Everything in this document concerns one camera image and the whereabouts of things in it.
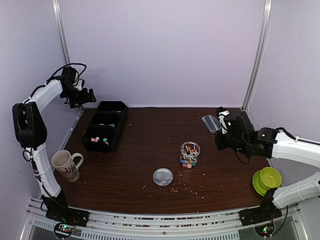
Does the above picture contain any silver metal jar lid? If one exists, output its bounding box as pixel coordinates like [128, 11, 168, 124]
[152, 168, 174, 186]

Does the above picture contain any beige patterned ceramic mug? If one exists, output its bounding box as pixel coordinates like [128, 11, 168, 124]
[51, 150, 84, 183]

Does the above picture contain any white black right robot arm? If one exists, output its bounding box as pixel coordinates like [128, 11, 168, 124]
[215, 107, 320, 221]

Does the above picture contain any aluminium corner post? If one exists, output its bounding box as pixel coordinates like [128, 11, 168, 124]
[52, 0, 71, 64]
[241, 0, 274, 113]

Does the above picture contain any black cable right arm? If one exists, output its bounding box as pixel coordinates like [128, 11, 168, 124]
[234, 127, 320, 165]

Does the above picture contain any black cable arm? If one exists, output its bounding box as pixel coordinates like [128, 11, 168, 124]
[17, 63, 88, 163]
[234, 127, 320, 165]

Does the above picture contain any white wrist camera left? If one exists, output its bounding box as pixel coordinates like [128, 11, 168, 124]
[74, 78, 85, 91]

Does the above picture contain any green bowl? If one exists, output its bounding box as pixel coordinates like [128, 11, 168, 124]
[258, 167, 282, 190]

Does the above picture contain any aluminium corner post right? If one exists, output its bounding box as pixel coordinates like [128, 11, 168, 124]
[241, 0, 274, 113]

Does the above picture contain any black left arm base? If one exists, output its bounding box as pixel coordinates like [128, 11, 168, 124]
[41, 191, 90, 227]

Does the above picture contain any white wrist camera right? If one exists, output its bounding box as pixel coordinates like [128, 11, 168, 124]
[216, 106, 230, 134]

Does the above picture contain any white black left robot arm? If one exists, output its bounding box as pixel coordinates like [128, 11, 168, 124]
[12, 63, 97, 198]

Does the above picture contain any clear plastic jar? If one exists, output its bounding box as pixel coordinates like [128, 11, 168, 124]
[179, 141, 201, 169]

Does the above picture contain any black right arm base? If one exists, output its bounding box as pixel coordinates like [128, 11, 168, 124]
[238, 188, 282, 238]

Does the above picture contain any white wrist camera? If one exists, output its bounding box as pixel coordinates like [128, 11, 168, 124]
[216, 106, 230, 134]
[74, 78, 85, 91]

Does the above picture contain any silver metal scoop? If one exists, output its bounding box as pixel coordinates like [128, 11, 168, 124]
[201, 115, 222, 134]

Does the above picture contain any black three-compartment candy tray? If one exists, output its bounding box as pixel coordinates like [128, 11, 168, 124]
[81, 101, 129, 154]

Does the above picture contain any green saucer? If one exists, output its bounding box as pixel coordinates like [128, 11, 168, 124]
[252, 170, 269, 196]

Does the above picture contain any aluminium corner post left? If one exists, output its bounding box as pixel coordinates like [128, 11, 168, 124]
[52, 0, 71, 64]

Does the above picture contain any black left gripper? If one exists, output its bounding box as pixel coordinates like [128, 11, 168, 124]
[61, 85, 97, 109]

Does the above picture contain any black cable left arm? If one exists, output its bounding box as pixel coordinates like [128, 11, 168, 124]
[17, 63, 88, 163]

